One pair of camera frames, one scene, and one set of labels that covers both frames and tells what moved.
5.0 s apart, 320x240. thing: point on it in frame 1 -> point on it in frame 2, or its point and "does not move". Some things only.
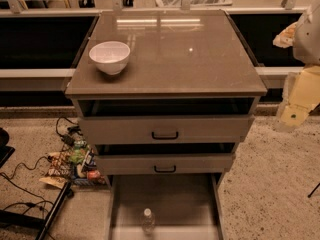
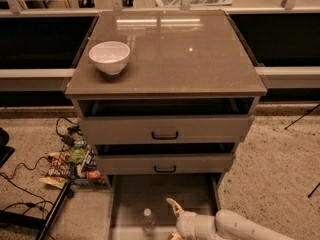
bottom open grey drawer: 164,206 does not move
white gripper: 308,39 -> 186,224
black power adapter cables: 69,138 does not move
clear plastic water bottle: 148,223 does not move
